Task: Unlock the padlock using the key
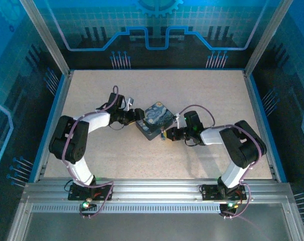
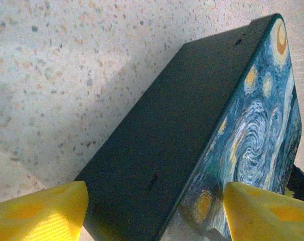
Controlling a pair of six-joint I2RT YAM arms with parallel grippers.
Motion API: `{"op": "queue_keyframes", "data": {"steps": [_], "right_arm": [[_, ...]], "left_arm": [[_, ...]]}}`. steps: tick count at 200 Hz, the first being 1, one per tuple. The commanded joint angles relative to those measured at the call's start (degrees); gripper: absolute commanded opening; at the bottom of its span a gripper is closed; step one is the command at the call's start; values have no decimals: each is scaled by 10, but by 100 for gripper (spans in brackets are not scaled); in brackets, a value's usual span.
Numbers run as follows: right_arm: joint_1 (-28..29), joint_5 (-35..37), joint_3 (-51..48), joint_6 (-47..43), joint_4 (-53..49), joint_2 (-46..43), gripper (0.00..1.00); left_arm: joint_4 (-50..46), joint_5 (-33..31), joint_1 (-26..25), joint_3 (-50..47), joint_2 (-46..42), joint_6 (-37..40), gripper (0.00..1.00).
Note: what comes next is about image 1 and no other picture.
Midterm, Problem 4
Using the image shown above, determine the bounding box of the aluminium corner post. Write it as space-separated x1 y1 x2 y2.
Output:
243 0 293 76
19 0 73 76

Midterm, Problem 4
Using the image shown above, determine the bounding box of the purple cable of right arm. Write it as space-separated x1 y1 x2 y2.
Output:
178 104 267 220

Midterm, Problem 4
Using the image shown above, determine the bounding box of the aluminium cross rail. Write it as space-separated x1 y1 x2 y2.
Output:
24 177 297 203

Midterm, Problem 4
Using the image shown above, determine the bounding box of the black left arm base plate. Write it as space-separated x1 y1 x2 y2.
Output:
68 183 114 201

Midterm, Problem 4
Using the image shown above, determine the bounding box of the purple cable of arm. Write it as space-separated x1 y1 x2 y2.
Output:
178 104 267 220
62 85 120 219

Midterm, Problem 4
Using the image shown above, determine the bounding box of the connector board green light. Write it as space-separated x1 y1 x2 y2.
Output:
79 200 97 212
219 202 242 214

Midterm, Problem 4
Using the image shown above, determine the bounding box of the slotted grey cable duct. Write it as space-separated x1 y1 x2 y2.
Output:
31 203 224 214

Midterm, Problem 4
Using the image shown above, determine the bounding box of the grey tin box painted lid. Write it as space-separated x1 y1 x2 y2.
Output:
135 101 174 142

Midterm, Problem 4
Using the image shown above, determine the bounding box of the aluminium side rail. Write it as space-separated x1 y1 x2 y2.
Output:
33 70 75 183
242 70 288 183

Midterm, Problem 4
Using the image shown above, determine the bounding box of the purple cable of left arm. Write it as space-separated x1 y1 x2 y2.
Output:
62 85 120 219

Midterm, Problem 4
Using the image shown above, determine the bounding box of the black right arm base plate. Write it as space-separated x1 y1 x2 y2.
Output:
200 183 251 201

